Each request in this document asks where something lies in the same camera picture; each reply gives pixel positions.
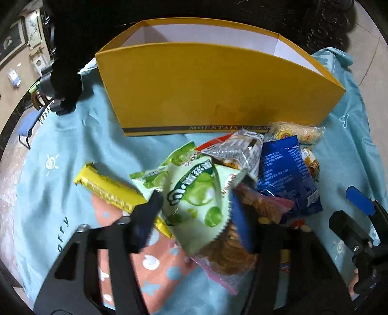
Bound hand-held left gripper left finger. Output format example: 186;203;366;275
33;190;165;315

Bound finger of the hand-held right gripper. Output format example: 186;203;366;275
329;210;379;259
346;186;388;231

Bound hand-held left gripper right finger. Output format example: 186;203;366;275
229;189;355;315

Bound green snack packet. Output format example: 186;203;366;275
129;141;248;257

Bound yellow cardboard box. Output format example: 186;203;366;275
95;19;346;137

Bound person's right hand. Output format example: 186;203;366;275
348;269;362;298

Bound pink cracker packet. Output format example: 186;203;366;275
189;182;295;295

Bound yellow snack bar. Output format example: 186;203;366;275
74;162;175;240

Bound small clear pastry packet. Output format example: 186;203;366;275
301;147;321;183

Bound dark blue snack packet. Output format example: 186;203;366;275
257;135;323;216

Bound silver and red snack packet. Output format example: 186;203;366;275
196;128;265;183

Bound clear pastry snack packet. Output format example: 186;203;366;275
266;121;327;145

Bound light blue printed cloth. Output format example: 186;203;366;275
14;47;383;315

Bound blue seat metal chair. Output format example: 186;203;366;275
17;107;47;150

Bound black stand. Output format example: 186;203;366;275
39;0;84;116

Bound dark carved wooden chair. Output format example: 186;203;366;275
73;0;366;59

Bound white framed picture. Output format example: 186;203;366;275
26;11;42;47

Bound dark framed picture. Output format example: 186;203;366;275
0;17;27;66

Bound white wall paper holder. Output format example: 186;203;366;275
30;51;47;74

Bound white wall device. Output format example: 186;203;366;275
8;69;22;89

